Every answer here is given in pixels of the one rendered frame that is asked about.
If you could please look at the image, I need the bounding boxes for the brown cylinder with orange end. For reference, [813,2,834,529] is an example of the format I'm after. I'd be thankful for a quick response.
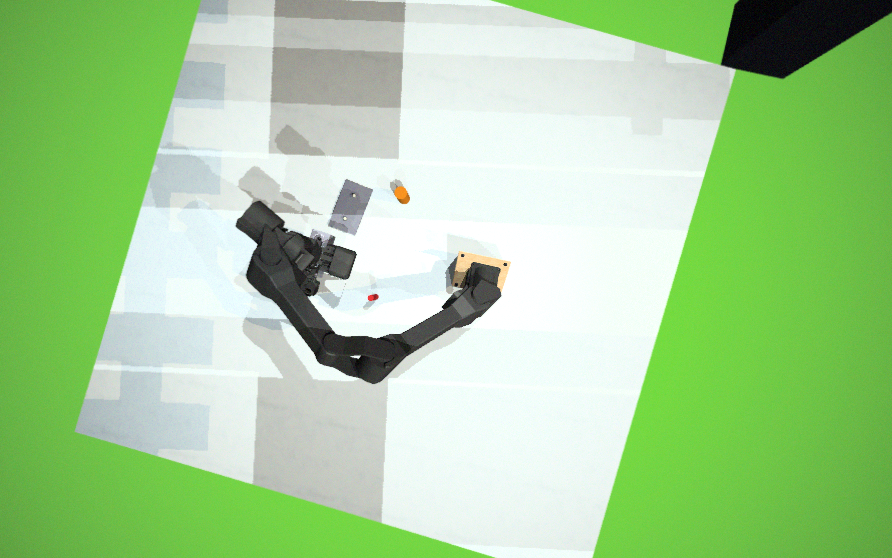
[394,187,410,204]

